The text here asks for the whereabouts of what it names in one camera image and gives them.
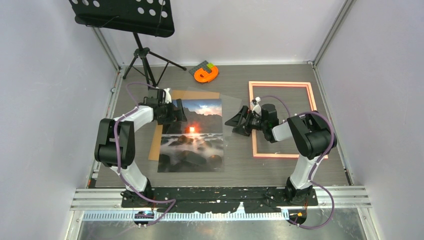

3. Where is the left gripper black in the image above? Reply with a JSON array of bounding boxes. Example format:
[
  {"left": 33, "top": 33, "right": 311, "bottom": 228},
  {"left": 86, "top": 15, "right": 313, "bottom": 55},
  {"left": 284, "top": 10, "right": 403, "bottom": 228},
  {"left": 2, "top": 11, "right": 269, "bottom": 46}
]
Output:
[{"left": 158, "top": 100, "right": 188, "bottom": 127}]

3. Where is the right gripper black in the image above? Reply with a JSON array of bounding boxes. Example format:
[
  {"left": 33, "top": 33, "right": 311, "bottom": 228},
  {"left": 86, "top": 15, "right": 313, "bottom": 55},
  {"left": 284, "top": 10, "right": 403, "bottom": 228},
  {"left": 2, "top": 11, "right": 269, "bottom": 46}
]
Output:
[{"left": 225, "top": 105, "right": 268, "bottom": 137}]

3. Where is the pink wooden picture frame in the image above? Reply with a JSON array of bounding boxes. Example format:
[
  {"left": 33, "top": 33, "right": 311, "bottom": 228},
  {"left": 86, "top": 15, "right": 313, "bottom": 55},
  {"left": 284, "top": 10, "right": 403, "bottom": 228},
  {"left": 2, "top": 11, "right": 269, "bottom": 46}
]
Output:
[{"left": 248, "top": 81, "right": 317, "bottom": 159}]

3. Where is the transparent acrylic sheet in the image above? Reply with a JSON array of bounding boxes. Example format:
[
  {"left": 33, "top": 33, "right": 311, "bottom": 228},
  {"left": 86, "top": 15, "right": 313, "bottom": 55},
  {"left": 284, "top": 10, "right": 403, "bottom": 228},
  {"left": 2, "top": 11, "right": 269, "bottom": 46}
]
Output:
[{"left": 161, "top": 87, "right": 242, "bottom": 141}]

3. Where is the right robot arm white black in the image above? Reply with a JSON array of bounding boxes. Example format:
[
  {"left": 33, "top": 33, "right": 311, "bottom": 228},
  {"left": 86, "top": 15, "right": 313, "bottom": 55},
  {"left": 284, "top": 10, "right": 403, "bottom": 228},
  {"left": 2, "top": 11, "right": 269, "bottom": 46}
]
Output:
[{"left": 224, "top": 103, "right": 338, "bottom": 205}]

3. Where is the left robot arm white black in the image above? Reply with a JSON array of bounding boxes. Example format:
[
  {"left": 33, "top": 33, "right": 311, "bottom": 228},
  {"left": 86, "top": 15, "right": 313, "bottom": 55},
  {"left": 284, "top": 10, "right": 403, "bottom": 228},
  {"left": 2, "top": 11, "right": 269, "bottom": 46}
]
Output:
[{"left": 94, "top": 88, "right": 187, "bottom": 207}]

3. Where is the landscape sunset photo print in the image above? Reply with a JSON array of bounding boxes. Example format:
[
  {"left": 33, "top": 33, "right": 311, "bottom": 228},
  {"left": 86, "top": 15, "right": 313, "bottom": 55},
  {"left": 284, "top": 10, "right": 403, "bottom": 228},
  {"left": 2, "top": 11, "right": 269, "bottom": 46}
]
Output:
[{"left": 157, "top": 98, "right": 224, "bottom": 173}]

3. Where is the orange tape dispenser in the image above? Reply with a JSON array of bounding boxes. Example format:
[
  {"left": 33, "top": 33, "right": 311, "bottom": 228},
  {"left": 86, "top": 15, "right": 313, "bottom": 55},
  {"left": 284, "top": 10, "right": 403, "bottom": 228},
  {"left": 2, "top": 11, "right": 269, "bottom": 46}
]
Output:
[{"left": 194, "top": 63, "right": 219, "bottom": 83}]

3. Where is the brown cardboard backing board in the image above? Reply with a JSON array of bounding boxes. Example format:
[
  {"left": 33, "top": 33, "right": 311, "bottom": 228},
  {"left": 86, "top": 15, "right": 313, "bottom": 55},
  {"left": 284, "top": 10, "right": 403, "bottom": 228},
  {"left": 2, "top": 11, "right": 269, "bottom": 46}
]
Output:
[{"left": 148, "top": 90, "right": 220, "bottom": 161}]

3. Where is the grey lego plate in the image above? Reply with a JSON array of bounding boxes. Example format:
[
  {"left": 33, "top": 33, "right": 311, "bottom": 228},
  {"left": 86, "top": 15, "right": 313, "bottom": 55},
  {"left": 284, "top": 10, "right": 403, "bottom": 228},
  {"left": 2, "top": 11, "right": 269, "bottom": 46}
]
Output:
[{"left": 188, "top": 60, "right": 212, "bottom": 76}]

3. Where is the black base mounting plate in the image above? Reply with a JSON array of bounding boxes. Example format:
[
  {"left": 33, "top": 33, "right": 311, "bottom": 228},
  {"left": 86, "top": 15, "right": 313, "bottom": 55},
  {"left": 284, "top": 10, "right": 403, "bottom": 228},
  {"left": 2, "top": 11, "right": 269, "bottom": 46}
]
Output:
[{"left": 120, "top": 186, "right": 318, "bottom": 214}]

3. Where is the black music stand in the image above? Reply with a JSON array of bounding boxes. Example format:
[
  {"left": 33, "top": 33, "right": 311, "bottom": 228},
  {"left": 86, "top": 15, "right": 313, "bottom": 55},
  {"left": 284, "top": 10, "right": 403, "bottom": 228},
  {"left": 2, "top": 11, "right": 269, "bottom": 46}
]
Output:
[{"left": 70, "top": 0, "right": 187, "bottom": 87}]

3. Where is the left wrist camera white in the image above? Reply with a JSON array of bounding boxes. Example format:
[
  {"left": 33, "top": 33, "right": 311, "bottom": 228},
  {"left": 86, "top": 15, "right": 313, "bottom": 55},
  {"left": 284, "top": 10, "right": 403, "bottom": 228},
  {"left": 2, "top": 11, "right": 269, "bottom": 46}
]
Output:
[{"left": 159, "top": 88, "right": 172, "bottom": 104}]

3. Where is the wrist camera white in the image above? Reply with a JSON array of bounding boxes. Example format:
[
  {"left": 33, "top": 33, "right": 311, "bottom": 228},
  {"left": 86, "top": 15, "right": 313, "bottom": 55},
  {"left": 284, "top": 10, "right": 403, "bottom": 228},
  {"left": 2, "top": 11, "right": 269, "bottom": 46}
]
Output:
[
  {"left": 250, "top": 97, "right": 262, "bottom": 116},
  {"left": 159, "top": 88, "right": 172, "bottom": 104}
]

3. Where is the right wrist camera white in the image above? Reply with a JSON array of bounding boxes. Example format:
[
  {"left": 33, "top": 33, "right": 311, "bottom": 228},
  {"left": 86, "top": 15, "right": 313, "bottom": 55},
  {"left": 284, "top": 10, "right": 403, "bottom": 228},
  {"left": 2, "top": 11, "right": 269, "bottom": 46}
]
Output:
[{"left": 250, "top": 97, "right": 262, "bottom": 116}]

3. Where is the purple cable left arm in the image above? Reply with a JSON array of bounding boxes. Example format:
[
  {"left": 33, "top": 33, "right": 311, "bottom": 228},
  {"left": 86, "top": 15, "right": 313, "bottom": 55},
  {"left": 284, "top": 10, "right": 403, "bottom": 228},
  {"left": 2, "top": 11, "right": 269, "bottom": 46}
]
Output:
[{"left": 112, "top": 82, "right": 178, "bottom": 228}]

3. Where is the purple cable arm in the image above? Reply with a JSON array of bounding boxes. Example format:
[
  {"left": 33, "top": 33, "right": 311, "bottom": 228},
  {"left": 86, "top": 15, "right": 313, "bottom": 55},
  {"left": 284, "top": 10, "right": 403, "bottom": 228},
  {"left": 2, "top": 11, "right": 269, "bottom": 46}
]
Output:
[
  {"left": 112, "top": 82, "right": 178, "bottom": 228},
  {"left": 258, "top": 95, "right": 336, "bottom": 230}
]

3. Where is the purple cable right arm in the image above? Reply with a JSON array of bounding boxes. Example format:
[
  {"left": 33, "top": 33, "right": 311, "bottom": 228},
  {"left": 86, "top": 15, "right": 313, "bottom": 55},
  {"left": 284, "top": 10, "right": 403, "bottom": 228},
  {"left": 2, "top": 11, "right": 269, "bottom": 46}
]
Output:
[{"left": 258, "top": 95, "right": 336, "bottom": 230}]

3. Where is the aluminium rail front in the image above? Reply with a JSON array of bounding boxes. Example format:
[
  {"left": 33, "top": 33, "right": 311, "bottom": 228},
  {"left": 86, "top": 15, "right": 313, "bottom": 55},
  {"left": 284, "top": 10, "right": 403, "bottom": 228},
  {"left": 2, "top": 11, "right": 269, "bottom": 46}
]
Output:
[{"left": 70, "top": 186, "right": 372, "bottom": 222}]

